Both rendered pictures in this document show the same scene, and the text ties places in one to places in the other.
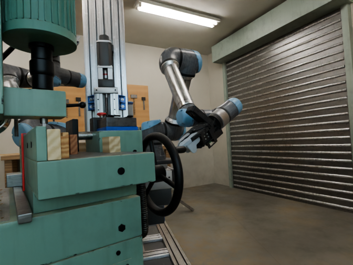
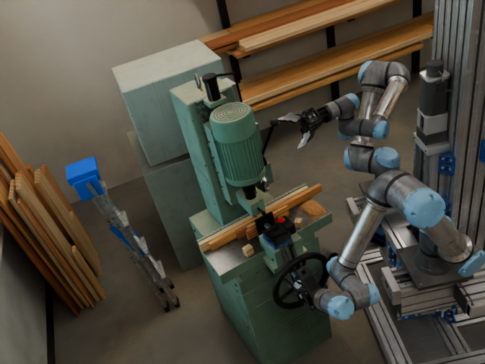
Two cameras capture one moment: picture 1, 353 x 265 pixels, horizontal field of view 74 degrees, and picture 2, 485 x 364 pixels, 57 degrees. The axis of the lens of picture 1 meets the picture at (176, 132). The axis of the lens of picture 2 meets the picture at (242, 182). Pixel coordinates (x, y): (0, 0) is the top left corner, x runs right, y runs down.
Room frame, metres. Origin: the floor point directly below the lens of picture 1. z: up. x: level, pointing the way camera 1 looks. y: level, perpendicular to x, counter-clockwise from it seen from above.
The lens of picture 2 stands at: (1.02, -1.19, 2.31)
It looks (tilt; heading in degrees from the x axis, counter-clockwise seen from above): 36 degrees down; 105
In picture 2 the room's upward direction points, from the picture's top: 14 degrees counter-clockwise
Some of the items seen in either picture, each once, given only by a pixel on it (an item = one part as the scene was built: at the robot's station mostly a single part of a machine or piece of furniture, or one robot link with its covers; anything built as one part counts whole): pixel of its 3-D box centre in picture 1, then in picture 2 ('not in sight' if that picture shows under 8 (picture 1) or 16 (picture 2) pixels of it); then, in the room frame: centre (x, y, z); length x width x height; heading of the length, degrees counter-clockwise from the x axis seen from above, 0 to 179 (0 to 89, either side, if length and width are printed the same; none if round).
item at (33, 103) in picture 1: (34, 107); (250, 201); (0.61, 0.37, 1.03); 0.14 x 0.07 x 0.09; 126
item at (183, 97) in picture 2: not in sight; (217, 154); (0.45, 0.59, 1.16); 0.22 x 0.22 x 0.72; 36
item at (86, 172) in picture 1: (86, 162); (272, 240); (0.69, 0.27, 0.87); 0.61 x 0.30 x 0.06; 36
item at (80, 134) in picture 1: (82, 135); (268, 227); (0.69, 0.28, 0.95); 0.09 x 0.07 x 0.09; 36
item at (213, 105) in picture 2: not in sight; (213, 94); (0.54, 0.46, 1.54); 0.08 x 0.08 x 0.17; 36
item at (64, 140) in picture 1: (42, 148); (268, 215); (0.67, 0.39, 0.92); 0.62 x 0.02 x 0.04; 36
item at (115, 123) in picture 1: (112, 123); (279, 231); (0.75, 0.20, 0.99); 0.13 x 0.11 x 0.06; 36
